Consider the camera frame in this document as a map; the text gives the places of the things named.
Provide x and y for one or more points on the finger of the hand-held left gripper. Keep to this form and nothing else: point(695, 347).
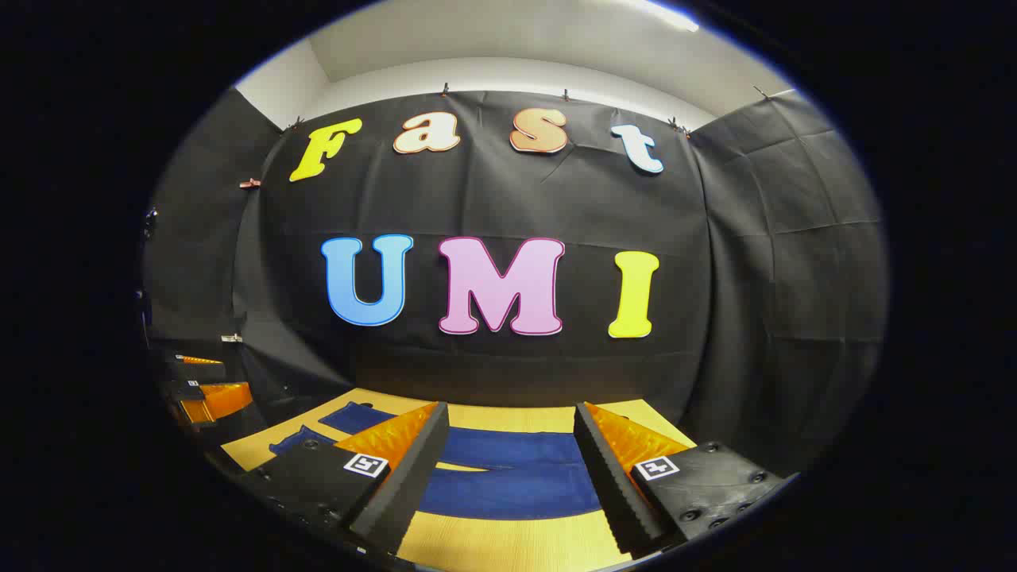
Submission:
point(199, 362)
point(218, 401)

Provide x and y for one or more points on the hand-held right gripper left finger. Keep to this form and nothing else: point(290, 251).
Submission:
point(413, 477)

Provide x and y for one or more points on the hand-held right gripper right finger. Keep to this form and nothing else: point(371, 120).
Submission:
point(612, 485)

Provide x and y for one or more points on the blue jeans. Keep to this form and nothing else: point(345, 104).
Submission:
point(516, 477)

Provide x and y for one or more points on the black backdrop cloth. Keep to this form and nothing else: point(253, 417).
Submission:
point(556, 199)

